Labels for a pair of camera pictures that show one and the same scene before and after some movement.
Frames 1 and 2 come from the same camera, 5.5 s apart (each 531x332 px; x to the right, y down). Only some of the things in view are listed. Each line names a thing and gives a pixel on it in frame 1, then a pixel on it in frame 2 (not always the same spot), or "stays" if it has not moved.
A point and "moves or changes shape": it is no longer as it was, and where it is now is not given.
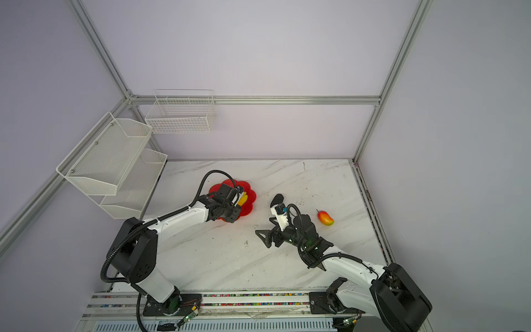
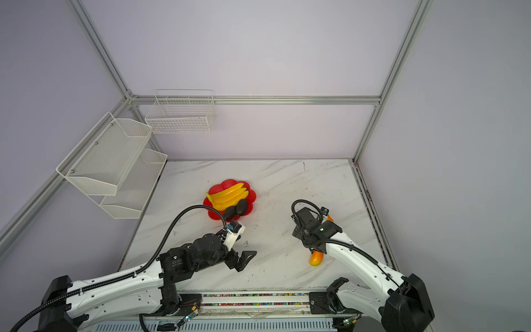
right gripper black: (268, 236) → (298, 234)
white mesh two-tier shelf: (112, 165) stays
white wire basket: (176, 111) stays
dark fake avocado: (277, 199) moves or changes shape
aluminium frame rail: (232, 303) stays
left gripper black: (232, 218) → (232, 262)
